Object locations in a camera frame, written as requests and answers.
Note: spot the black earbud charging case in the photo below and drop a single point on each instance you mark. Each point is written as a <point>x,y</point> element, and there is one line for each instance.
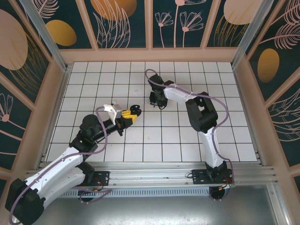
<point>135,108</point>

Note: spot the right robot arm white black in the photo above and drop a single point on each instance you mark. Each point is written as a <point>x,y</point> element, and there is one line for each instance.
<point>208,145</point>

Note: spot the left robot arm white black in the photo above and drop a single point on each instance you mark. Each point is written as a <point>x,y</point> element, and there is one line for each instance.
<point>54,168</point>

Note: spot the grey metal sheet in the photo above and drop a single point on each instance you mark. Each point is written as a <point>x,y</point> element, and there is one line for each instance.
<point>150,211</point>

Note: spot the aluminium table edge rail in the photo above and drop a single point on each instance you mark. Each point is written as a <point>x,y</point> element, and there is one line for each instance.
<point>244,103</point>
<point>58,103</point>

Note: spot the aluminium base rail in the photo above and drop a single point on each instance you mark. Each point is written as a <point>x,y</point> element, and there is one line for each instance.
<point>150,173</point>

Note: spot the aluminium frame post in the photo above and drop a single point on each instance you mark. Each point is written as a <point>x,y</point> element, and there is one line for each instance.
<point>44,31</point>
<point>249,30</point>

